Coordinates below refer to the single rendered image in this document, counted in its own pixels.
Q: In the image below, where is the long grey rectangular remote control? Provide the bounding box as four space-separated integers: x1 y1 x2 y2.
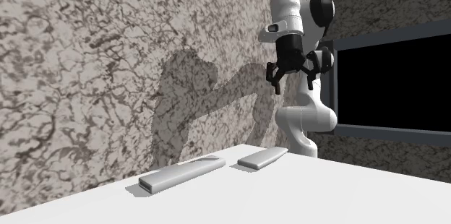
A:
137 155 227 196

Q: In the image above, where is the short grey rounded remote control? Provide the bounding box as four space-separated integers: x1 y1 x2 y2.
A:
236 146 289 171

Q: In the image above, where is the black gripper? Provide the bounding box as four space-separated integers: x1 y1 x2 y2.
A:
265 33 322 96

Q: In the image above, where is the grey framed dark window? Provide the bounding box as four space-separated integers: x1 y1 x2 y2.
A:
319 18 451 147

